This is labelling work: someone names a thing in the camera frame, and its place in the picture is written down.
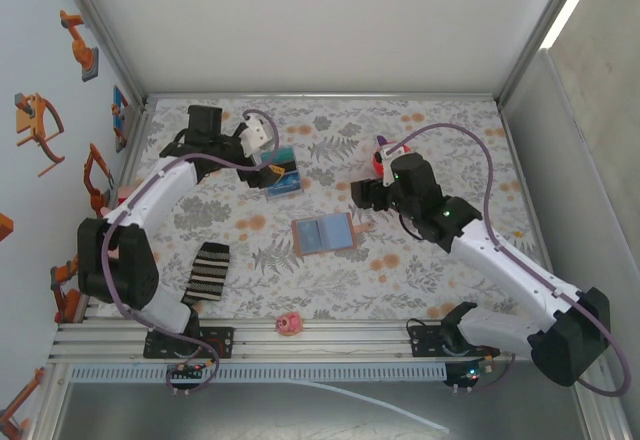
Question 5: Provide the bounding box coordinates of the blue and black small box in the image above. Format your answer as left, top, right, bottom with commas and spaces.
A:
264, 152, 305, 203

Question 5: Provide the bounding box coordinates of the brown leather card holder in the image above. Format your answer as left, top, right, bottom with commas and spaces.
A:
291, 211, 374, 259

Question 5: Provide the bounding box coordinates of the blue credit card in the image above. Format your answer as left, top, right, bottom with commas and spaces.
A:
267, 179, 304, 200

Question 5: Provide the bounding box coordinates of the red shark plush toy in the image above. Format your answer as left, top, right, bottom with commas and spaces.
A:
370, 134, 414, 176

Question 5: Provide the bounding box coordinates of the floral fern tablecloth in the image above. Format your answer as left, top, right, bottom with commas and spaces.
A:
97, 97, 555, 322

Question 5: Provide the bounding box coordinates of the black white striped sock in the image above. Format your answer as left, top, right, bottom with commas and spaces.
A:
180, 240, 232, 305

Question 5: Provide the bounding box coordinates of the pink donut toy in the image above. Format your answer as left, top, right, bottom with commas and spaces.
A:
275, 310, 304, 336

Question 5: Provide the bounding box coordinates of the black controller circuit board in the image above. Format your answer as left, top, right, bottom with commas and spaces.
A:
169, 362, 207, 380
443, 359, 494, 390

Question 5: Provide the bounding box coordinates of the white plastic tube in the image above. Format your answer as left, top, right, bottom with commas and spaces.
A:
279, 378, 451, 434

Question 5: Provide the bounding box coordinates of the white light strip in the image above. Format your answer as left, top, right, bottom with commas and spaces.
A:
542, 0, 609, 50

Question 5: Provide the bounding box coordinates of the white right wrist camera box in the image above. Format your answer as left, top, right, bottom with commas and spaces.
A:
379, 143, 401, 184

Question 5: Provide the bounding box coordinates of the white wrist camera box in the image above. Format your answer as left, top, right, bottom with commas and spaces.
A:
379, 143, 401, 184
238, 115, 267, 155

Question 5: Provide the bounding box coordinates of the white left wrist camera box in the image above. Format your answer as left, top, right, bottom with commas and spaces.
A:
238, 115, 267, 155

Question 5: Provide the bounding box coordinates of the blue orange wall sticker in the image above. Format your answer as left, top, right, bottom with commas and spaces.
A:
110, 84, 134, 154

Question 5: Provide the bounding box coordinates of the thin aluminium frame rail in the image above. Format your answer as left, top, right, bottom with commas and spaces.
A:
143, 91, 501, 102

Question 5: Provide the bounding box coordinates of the aluminium frame post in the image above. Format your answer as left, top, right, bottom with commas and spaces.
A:
52, 0, 149, 106
497, 0, 594, 109

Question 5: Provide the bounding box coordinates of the wide aluminium frame rail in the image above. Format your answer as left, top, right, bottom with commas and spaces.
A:
48, 319, 599, 362

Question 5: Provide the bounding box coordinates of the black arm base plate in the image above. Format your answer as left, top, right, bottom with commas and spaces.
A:
408, 323, 501, 360
143, 326, 236, 360

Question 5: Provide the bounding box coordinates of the orange gripper wall sticker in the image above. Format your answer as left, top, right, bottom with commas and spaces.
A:
13, 92, 66, 179

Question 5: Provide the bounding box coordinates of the white slotted cable duct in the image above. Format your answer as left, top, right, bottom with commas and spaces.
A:
69, 363, 448, 382

